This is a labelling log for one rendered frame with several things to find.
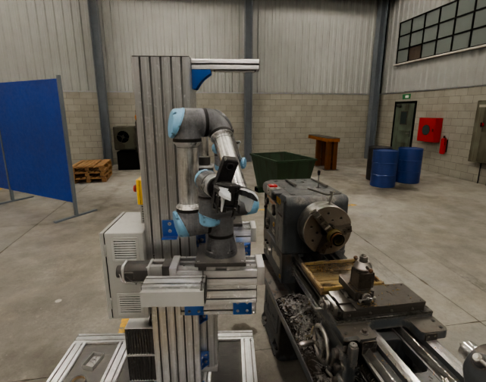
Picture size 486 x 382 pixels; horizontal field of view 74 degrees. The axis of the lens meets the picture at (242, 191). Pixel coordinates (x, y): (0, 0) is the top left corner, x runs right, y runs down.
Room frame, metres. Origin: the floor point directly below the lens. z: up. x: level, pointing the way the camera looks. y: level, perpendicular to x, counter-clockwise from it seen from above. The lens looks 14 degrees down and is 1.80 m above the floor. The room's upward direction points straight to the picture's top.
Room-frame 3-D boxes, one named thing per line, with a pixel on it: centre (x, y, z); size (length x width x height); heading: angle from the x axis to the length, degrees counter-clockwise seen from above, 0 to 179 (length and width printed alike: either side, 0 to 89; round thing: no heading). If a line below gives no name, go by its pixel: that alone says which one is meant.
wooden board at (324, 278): (1.67, -0.56, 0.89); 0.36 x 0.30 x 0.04; 99
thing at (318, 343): (1.25, -0.40, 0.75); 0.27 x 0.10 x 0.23; 9
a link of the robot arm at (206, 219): (1.09, 0.10, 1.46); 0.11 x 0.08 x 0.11; 113
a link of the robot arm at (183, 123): (1.32, 0.22, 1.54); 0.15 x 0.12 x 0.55; 113
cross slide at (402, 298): (1.32, -0.60, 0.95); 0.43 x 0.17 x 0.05; 99
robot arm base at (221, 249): (1.38, 0.10, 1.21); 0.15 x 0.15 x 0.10
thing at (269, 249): (2.30, -0.43, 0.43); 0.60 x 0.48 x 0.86; 9
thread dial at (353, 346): (1.11, -0.45, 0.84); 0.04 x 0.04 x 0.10; 9
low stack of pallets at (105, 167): (8.68, 4.11, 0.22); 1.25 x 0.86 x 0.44; 13
